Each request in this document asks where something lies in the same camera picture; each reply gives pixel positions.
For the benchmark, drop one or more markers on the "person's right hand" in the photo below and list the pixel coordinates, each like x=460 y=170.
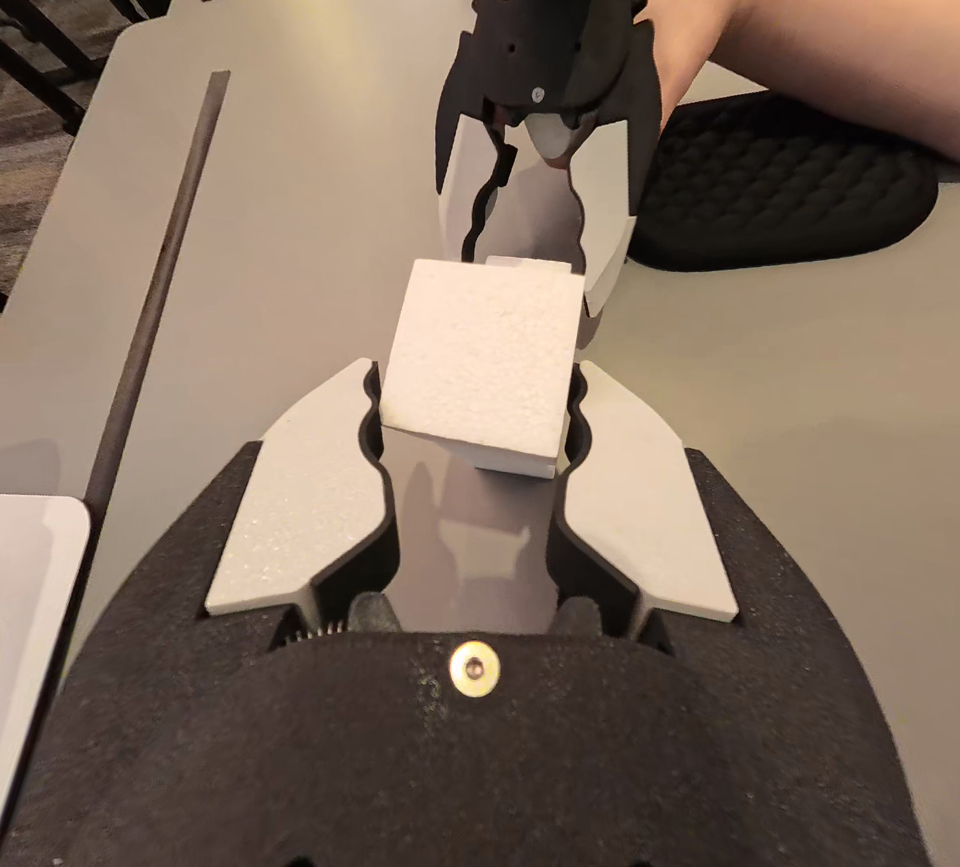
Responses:
x=690 y=19

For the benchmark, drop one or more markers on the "white hard foam cube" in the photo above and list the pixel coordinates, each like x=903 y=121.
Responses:
x=532 y=265
x=480 y=349

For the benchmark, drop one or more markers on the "white and wooden document stand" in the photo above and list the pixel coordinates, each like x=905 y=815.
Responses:
x=30 y=619

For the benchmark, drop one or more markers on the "person's right forearm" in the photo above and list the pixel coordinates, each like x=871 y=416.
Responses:
x=847 y=42

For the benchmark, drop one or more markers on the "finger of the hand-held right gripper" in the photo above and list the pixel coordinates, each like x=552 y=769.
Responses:
x=469 y=169
x=604 y=207

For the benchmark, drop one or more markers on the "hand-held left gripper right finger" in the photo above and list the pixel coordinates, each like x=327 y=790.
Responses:
x=645 y=514

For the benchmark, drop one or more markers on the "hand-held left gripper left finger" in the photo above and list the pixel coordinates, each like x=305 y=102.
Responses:
x=300 y=507

